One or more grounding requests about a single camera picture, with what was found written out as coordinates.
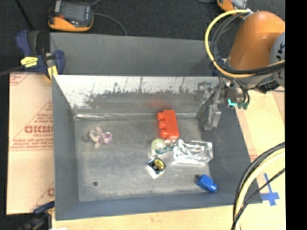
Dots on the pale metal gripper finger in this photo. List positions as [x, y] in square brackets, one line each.
[204, 87]
[213, 117]

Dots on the clear plastic packet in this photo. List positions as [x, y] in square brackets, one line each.
[193, 152]

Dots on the red toy building block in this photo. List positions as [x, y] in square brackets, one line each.
[169, 123]

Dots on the green and white round packet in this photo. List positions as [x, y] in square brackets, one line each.
[158, 146]

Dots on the blue plastic block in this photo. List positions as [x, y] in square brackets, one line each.
[206, 183]

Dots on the black and yellow packaged item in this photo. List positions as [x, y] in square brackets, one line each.
[156, 168]

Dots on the grey metal bin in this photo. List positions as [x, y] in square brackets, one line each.
[120, 171]

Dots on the clear and purple toy figure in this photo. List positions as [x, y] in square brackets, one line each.
[100, 137]

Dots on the brown cardboard board red print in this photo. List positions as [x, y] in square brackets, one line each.
[28, 166]

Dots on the black cylinder on white bracket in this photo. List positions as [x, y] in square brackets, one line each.
[267, 86]

